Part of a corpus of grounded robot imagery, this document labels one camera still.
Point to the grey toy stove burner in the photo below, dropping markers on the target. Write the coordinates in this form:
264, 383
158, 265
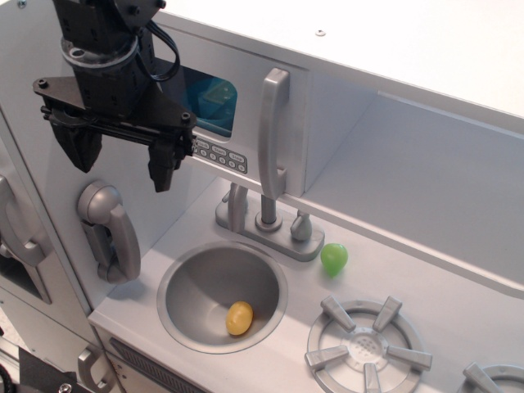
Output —
365, 346

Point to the grey toy faucet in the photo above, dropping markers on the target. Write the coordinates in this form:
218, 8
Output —
259, 219

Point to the grey fridge door handle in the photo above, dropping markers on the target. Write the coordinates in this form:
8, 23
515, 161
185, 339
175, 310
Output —
22, 234

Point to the round metal sink bowl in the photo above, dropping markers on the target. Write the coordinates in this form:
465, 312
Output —
198, 289

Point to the grey microwave door handle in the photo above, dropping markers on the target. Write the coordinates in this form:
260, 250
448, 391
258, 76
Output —
275, 95

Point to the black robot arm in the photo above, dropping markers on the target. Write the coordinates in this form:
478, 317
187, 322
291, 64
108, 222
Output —
106, 26

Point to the grey toy wall phone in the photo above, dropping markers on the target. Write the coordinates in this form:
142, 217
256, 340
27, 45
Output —
110, 233

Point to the green plastic pear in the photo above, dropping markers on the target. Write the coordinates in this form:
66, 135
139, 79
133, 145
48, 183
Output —
334, 257

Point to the white toy microwave door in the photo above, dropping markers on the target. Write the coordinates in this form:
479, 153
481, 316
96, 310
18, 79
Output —
237, 155

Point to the grey oven door handle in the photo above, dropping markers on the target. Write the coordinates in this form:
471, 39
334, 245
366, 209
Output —
92, 373

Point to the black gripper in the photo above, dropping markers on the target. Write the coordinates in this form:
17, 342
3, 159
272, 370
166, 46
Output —
117, 95

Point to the white toy kitchen shelf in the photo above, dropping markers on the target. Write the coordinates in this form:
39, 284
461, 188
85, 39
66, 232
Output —
443, 189

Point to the yellow plastic lemon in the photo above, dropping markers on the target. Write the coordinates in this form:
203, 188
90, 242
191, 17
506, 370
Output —
239, 318

